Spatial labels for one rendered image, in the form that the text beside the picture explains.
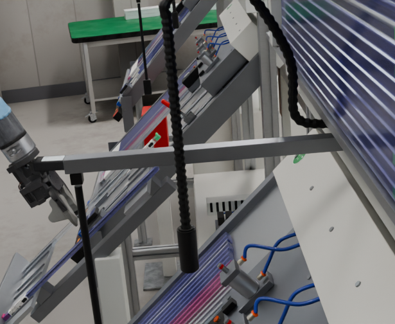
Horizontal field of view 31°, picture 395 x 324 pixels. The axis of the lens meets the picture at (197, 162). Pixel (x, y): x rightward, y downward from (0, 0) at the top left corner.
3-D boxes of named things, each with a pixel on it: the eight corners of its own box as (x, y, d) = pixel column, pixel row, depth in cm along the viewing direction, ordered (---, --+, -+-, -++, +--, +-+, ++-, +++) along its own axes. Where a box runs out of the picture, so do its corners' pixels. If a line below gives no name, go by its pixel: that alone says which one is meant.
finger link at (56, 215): (61, 234, 178) (41, 203, 177) (81, 223, 177) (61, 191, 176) (58, 238, 175) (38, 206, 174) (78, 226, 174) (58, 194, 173)
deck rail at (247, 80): (99, 252, 202) (82, 239, 200) (99, 249, 204) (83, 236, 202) (277, 67, 185) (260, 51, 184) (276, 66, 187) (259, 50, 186)
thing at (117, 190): (96, 241, 203) (87, 234, 202) (114, 161, 265) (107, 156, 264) (140, 195, 198) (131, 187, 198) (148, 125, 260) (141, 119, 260)
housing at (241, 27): (268, 80, 189) (229, 44, 185) (250, 45, 235) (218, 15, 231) (289, 57, 187) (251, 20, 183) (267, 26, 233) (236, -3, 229)
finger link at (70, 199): (64, 220, 185) (43, 194, 181) (83, 208, 185) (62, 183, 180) (63, 226, 183) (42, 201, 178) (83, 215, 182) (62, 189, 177)
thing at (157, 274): (143, 291, 314) (122, 120, 288) (145, 265, 337) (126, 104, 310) (198, 286, 314) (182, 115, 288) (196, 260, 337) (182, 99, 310)
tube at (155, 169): (6, 321, 163) (2, 318, 163) (7, 317, 164) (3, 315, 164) (158, 170, 152) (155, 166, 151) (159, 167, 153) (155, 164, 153)
